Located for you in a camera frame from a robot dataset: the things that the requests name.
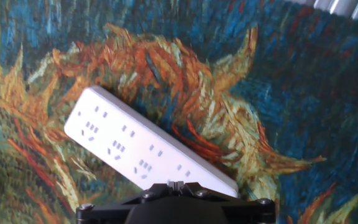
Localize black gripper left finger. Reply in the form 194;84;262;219
75;181;177;224

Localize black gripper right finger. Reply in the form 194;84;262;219
175;181;277;224

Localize white power strip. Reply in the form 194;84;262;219
63;85;241;199

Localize sunflower painting cloth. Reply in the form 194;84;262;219
0;0;358;224

